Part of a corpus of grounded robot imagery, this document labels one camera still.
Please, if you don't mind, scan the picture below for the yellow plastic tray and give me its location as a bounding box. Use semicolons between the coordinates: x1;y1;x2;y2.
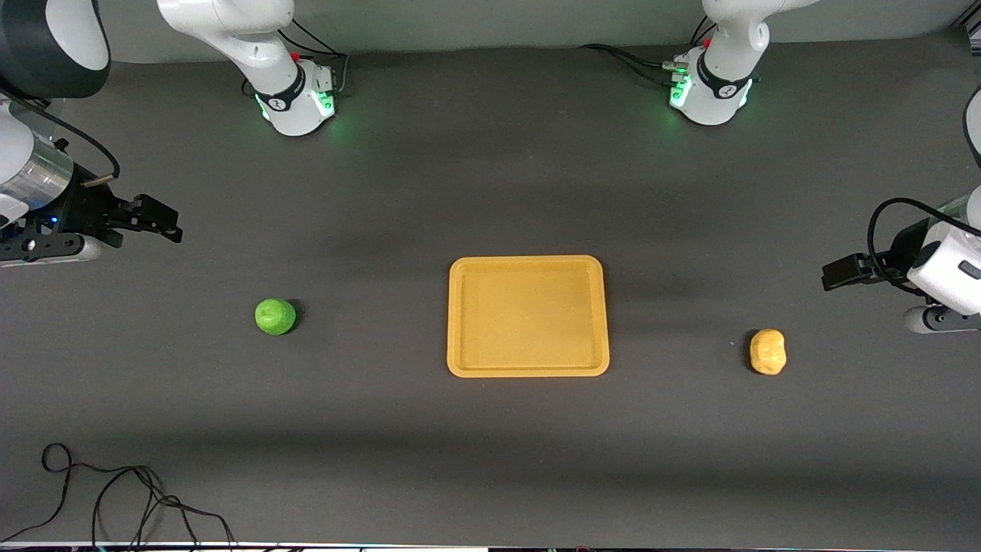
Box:
447;255;611;379

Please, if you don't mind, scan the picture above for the black left arm base cable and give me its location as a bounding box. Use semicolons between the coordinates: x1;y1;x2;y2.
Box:
579;15;717;87

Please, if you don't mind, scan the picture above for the green apple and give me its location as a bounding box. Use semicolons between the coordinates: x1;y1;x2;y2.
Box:
254;298;297;337

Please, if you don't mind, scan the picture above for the black arm base cable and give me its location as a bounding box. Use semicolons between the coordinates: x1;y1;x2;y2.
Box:
242;17;350;99
579;15;717;87

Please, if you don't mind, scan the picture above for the black right arm base cable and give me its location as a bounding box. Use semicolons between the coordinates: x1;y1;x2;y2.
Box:
242;17;350;99

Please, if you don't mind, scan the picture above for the yellow potato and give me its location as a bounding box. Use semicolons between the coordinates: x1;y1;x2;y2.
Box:
749;328;788;376

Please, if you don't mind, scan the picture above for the thin black loose cable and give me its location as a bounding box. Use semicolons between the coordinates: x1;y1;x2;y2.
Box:
0;442;237;551

